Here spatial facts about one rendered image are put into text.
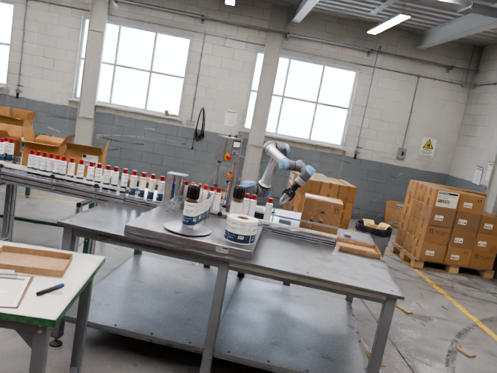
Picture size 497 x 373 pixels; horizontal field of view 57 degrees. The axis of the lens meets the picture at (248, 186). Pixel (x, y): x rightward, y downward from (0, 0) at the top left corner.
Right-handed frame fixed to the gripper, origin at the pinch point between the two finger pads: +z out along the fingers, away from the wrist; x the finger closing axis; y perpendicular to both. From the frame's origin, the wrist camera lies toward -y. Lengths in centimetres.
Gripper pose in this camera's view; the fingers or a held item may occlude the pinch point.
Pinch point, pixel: (281, 202)
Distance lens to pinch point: 350.5
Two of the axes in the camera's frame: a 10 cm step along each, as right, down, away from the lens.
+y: -1.3, 1.3, -9.8
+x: 7.6, 6.6, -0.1
